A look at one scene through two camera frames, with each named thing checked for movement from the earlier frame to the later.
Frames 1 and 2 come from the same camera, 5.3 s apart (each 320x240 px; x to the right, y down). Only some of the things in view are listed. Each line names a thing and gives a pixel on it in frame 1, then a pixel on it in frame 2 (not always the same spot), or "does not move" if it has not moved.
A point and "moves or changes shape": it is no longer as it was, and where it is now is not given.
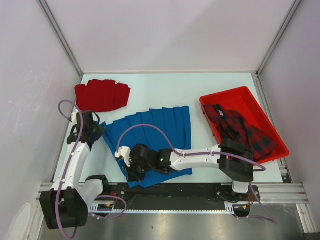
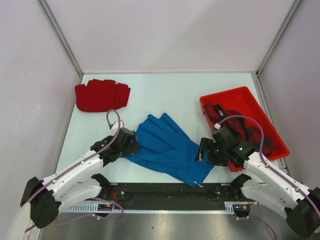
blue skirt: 173,123 moves or changes shape
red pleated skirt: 101,95 does not move
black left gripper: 100,130 → 133,147
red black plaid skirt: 229,125 does not move
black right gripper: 132,176 → 208,144
